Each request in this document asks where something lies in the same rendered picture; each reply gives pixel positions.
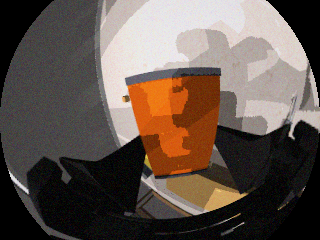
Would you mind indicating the yellow block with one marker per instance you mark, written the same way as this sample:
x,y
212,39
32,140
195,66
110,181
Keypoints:
x,y
146,162

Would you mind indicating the tan wooden floor panel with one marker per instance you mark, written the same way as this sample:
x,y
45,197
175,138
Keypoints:
x,y
210,190

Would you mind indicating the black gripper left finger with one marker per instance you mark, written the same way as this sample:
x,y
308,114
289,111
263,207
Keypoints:
x,y
118,174

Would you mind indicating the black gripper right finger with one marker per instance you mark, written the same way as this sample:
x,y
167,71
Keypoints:
x,y
246,154

